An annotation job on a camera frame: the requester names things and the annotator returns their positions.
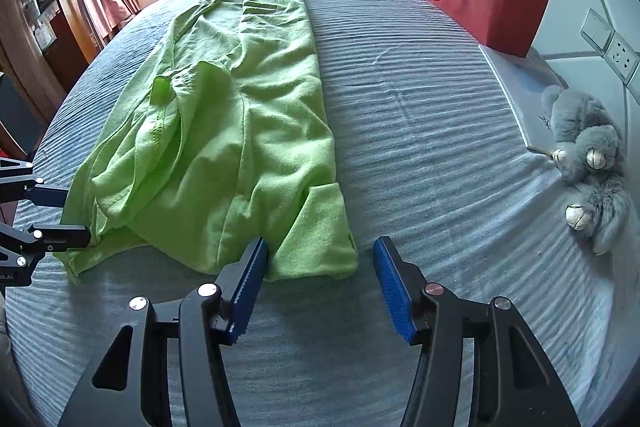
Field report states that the light green t-shirt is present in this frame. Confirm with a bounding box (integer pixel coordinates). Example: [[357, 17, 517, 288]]
[[60, 0, 358, 281]]

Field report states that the blue striped bed sheet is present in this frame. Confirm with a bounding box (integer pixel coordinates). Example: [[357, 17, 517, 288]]
[[6, 0, 639, 426]]

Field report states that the grey plush toy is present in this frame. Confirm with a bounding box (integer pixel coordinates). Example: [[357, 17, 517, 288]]
[[541, 86, 632, 256]]

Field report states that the white wall socket panel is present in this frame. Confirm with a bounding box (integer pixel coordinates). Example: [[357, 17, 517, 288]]
[[580, 9, 639, 102]]

